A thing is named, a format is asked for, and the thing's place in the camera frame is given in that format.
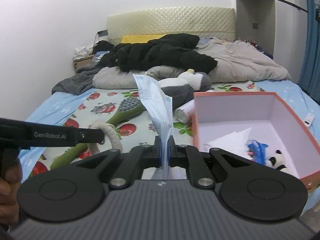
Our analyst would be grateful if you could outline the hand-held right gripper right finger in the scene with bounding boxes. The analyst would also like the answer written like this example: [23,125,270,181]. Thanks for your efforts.
[168,136,255,188]

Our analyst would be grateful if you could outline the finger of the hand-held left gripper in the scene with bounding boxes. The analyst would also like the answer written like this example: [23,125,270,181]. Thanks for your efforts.
[76,128,105,145]

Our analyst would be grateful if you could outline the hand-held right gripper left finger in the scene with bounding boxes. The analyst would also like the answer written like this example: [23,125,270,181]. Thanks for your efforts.
[75,136,163,189]

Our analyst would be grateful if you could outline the beige fabric ring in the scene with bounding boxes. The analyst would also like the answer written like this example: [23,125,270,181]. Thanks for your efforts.
[89,119,123,156]

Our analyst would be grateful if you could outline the blue face mask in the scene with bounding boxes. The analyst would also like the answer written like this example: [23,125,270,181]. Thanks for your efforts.
[132,73,176,181]

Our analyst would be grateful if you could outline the white paper towel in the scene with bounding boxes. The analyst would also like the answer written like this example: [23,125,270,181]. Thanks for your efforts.
[203,127,253,161]

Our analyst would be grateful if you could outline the pink cardboard box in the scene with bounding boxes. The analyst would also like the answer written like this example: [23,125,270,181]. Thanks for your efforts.
[192,91,320,193]

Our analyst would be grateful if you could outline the blue red snack packet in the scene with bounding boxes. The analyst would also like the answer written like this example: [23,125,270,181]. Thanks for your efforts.
[246,139,270,162]

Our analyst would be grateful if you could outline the small panda plush toy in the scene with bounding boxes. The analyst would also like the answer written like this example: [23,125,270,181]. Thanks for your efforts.
[264,149,288,172]

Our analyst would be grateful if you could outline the person's left hand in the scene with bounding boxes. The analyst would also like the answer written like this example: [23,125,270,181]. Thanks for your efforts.
[0,159,23,224]

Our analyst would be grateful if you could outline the light blue bed sheet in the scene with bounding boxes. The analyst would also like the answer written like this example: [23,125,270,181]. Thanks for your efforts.
[18,79,320,178]

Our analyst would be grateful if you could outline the fruit print mat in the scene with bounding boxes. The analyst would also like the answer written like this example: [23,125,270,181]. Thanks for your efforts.
[27,80,263,178]

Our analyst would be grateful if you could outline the green massage brush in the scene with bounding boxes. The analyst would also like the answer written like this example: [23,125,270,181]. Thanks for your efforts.
[49,97,146,171]

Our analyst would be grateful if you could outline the white spray can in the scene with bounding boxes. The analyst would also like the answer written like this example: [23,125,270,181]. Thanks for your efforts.
[174,99,196,124]

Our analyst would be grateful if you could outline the dark grey blanket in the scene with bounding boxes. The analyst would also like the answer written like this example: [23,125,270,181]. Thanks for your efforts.
[51,59,111,96]

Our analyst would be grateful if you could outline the grey penguin plush toy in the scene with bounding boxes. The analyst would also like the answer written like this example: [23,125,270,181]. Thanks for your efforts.
[146,68,212,111]

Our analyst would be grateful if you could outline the brown cardboard box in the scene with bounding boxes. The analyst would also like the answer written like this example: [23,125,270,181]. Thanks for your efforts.
[72,54,97,74]

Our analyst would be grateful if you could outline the blue printed packet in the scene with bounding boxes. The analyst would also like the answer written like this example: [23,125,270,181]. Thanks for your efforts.
[92,51,111,62]

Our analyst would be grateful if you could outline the crumpled white paper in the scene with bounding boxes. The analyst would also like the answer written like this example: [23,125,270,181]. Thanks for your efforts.
[73,44,94,61]

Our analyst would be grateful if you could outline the black jacket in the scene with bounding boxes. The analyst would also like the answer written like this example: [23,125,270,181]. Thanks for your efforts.
[99,33,218,74]

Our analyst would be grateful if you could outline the yellow pillow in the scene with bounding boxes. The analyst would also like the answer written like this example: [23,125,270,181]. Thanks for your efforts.
[120,33,168,44]

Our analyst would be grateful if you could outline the light grey duvet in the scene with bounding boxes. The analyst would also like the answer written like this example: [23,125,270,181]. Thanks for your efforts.
[92,36,292,89]

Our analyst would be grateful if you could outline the row of small bottles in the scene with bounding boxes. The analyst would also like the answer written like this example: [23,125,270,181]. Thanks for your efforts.
[237,38,266,53]

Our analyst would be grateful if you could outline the white remote control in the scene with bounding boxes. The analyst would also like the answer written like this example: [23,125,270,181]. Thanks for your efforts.
[303,113,316,128]

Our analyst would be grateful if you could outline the white wardrobe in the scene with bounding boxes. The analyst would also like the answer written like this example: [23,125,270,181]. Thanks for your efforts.
[234,0,310,70]

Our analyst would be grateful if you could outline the blue curtain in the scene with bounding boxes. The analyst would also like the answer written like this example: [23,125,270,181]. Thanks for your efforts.
[297,0,320,103]

